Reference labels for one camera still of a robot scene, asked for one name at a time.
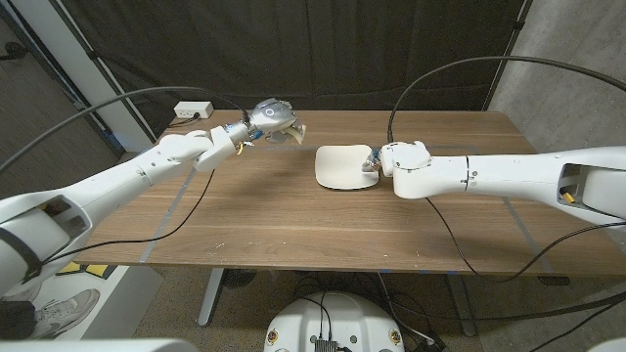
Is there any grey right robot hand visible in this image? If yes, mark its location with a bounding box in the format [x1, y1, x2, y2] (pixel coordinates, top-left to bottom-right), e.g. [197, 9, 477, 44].
[361, 149, 385, 174]

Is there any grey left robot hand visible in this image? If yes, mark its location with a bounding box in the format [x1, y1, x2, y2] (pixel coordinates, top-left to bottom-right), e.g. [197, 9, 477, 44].
[224, 97, 299, 145]

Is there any white square plate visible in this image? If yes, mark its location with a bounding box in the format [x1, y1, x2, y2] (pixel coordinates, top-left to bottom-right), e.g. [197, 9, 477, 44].
[314, 144, 381, 191]

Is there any yellow sponge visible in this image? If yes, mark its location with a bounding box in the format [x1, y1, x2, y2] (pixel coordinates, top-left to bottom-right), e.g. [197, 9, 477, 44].
[286, 121, 308, 145]

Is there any white power strip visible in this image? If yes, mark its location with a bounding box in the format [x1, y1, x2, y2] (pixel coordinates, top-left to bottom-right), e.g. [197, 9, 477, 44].
[173, 101, 215, 120]

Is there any black backdrop curtain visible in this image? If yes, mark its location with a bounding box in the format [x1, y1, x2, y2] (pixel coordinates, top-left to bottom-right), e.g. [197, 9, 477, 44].
[61, 0, 532, 139]

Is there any grey tape outline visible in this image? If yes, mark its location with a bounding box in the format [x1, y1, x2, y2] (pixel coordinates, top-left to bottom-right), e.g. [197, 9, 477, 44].
[139, 143, 557, 273]

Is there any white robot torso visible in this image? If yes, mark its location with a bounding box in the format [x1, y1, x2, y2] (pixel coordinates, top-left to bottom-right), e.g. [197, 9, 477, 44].
[263, 291, 406, 352]

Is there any grey table leg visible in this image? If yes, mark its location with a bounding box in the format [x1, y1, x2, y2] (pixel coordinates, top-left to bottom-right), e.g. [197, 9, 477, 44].
[196, 267, 226, 328]
[447, 273, 478, 337]

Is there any black round mesh object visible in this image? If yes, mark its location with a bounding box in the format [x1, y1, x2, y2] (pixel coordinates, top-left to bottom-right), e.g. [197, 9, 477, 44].
[222, 268, 258, 289]

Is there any black backdrop stand pole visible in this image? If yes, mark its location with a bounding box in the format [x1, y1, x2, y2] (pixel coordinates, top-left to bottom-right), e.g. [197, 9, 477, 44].
[482, 0, 534, 111]
[47, 0, 158, 144]

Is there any yellow black floor mat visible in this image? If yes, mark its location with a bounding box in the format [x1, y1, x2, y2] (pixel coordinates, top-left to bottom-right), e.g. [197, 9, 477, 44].
[58, 261, 118, 281]

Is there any white floor platform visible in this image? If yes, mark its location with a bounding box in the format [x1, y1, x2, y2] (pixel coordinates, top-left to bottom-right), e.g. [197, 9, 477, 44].
[28, 263, 165, 341]

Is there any dark trouser leg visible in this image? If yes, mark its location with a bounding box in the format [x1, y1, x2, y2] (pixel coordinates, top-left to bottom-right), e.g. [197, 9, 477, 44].
[0, 300, 36, 341]

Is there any black power strip cord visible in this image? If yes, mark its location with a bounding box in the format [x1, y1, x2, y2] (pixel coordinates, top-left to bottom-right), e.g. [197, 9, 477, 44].
[167, 112, 201, 129]

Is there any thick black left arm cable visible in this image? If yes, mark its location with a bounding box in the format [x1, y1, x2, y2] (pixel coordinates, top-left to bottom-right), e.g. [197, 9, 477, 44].
[0, 86, 250, 173]

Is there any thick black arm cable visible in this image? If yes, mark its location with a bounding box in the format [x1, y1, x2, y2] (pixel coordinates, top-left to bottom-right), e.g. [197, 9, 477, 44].
[386, 55, 626, 144]
[0, 86, 250, 173]

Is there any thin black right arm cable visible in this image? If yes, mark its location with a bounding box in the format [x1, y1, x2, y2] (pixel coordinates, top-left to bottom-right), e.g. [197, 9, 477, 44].
[425, 197, 626, 285]

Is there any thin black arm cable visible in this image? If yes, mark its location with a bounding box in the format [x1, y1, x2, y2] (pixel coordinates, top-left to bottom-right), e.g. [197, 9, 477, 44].
[425, 197, 626, 285]
[41, 168, 217, 268]

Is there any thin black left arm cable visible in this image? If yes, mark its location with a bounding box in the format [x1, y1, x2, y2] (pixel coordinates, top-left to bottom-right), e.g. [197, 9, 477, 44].
[41, 168, 217, 268]

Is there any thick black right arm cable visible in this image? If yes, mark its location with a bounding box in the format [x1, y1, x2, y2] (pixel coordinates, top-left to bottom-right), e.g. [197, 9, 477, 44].
[386, 55, 626, 144]

